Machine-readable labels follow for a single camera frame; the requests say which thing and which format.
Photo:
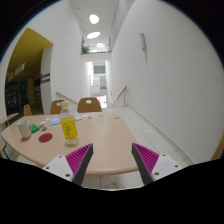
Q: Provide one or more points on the wooden chair middle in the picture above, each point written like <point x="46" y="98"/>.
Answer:
<point x="55" y="107"/>

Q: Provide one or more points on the red round coaster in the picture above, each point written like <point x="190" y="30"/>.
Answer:
<point x="45" y="137"/>

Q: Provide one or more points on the green paper piece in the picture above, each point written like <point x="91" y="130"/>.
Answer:
<point x="34" y="128"/>

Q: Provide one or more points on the wooden stair handrail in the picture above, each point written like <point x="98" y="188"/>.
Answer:
<point x="61" y="95"/>
<point x="123" y="94"/>

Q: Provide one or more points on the light blue paper sheet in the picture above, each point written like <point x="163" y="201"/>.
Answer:
<point x="56" y="120"/>

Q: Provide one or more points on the round wooden table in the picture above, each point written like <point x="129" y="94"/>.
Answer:
<point x="111" y="138"/>

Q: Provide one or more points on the balcony potted plant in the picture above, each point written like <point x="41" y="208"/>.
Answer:
<point x="85" y="50"/>

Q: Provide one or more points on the yellow drink plastic bottle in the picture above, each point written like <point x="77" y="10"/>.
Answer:
<point x="68" y="123"/>

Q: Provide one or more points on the wooden stair handrail left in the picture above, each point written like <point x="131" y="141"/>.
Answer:
<point x="61" y="95"/>

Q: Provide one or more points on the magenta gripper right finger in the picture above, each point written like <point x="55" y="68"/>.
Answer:
<point x="153" y="166"/>

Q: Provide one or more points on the wooden chair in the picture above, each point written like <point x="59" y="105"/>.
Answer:
<point x="89" y="104"/>
<point x="27" y="110"/>
<point x="55" y="107"/>

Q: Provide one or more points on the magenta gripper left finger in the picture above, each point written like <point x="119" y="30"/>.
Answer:
<point x="71" y="167"/>

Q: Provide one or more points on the side wooden table left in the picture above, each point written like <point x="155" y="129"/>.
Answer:
<point x="9" y="117"/>

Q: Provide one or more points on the wooden chair edge right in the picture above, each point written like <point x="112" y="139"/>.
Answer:
<point x="219" y="149"/>

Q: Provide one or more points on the white mug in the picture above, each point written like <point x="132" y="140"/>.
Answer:
<point x="25" y="128"/>

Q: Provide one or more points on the wooden chair far left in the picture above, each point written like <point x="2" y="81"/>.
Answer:
<point x="27" y="110"/>

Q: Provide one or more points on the wooden stair handrail right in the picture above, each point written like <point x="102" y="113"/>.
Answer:
<point x="123" y="94"/>

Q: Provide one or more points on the wooden chair right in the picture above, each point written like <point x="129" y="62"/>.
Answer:
<point x="89" y="104"/>

